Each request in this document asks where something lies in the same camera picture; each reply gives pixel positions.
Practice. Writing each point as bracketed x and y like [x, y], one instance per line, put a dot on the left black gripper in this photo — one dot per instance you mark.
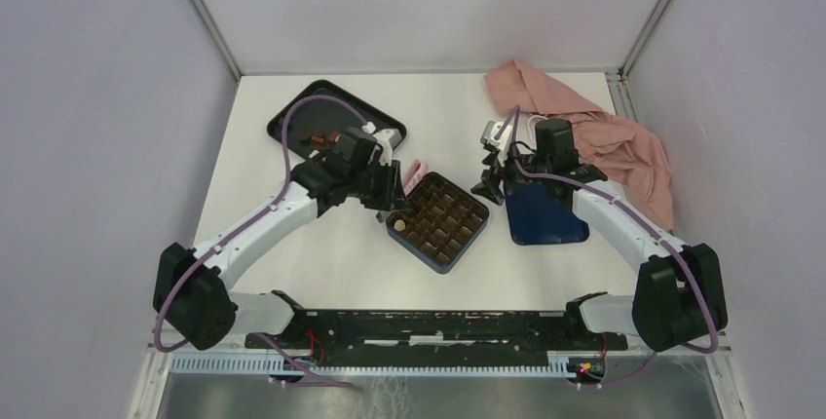
[393, 197]

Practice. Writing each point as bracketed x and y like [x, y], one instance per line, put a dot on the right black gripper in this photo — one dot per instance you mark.
[491, 178]

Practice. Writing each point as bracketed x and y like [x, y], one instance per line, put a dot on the blue chocolate box with insert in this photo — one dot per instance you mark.
[443, 221]

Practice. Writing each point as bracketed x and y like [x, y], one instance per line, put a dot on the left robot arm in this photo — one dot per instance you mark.
[194, 289]

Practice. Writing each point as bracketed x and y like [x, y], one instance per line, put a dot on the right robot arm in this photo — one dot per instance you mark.
[678, 300]

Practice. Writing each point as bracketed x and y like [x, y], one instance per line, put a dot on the blue box lid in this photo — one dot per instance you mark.
[536, 219]

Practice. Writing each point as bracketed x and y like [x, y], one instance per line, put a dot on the black plastic tray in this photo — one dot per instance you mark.
[313, 126]

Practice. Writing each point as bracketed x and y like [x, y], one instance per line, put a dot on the pink cloth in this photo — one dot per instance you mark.
[623, 149]

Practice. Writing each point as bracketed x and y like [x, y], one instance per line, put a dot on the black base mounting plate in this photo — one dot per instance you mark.
[374, 338]

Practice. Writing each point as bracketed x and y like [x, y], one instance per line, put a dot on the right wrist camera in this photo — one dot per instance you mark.
[497, 136]

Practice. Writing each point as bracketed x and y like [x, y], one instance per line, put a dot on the white slotted cable duct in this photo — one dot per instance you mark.
[273, 364]

